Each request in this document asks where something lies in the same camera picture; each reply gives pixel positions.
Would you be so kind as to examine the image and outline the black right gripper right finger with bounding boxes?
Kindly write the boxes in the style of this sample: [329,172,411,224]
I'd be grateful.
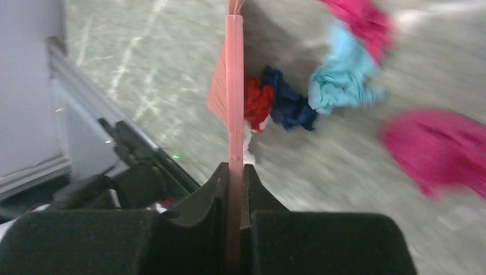
[240,164,417,275]

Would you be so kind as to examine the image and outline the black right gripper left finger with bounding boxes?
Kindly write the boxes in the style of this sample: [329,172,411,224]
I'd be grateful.
[1,163,229,274]

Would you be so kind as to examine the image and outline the pink plastic hand brush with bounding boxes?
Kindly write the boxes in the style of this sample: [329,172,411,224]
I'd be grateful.
[207,0,244,274]

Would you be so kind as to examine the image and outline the white twisted paper scrap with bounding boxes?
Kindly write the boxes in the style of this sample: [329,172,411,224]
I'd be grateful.
[243,115,271,165]

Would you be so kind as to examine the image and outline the dark blue paper scrap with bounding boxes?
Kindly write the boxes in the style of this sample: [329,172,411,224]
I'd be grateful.
[260,65,318,131]

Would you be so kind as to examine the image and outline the red paper scrap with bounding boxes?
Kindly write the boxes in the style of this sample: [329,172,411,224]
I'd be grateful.
[244,76,274,132]

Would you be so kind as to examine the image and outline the light blue paper scrap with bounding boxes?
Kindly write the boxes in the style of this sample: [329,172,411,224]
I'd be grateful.
[308,19,385,115]

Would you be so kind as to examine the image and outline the magenta paper scrap left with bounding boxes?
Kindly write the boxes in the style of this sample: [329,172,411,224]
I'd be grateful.
[322,0,393,64]

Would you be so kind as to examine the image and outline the magenta paper scrap by handle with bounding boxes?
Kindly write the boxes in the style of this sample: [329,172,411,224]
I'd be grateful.
[379,108,485,198]

